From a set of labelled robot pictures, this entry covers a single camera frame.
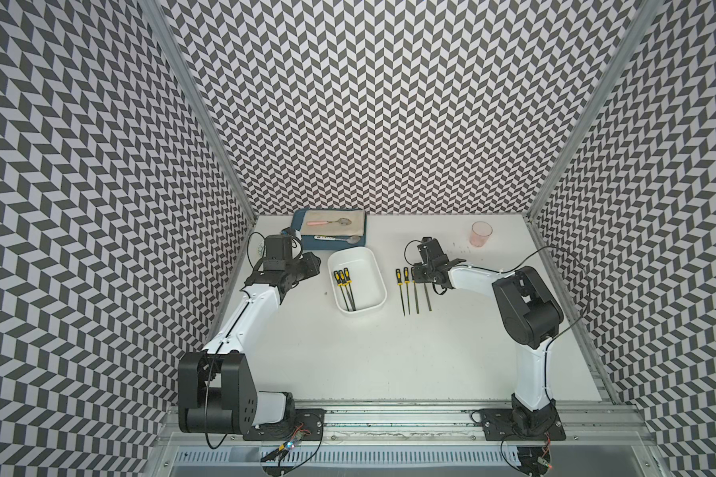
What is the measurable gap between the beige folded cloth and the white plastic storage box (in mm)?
132

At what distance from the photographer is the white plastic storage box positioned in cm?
96

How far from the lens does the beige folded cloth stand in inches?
44.9
